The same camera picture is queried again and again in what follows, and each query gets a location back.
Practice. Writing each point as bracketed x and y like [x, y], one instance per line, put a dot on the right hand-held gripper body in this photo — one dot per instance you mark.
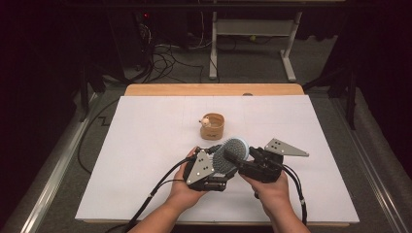
[265, 168]

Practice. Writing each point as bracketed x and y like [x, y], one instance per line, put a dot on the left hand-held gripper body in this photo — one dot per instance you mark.
[200, 170]

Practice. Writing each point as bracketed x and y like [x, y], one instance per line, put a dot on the light blue hairbrush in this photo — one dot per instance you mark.
[236, 145]

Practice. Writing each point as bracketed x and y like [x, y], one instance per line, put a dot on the person's right hand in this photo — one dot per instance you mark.
[273, 194]

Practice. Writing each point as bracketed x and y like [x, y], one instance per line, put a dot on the person's left hand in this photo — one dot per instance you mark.
[183, 194]

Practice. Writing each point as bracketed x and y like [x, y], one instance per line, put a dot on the wooden cup with figurine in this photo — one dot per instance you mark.
[212, 131]

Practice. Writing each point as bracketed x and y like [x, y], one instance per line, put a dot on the white table sheet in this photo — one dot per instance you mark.
[145, 129]

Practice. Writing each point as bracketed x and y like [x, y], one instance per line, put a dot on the black stand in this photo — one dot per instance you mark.
[85, 93]
[351, 97]

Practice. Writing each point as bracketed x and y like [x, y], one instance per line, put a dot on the small yellow ball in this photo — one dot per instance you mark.
[253, 38]

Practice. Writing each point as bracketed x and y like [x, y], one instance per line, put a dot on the white metal stand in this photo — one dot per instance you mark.
[252, 27]

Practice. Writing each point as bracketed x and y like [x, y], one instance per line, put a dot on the dark equipment with red light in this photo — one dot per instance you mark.
[129, 39]

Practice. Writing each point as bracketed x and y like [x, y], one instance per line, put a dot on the aluminium floor rail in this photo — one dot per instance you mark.
[366, 161]
[55, 171]

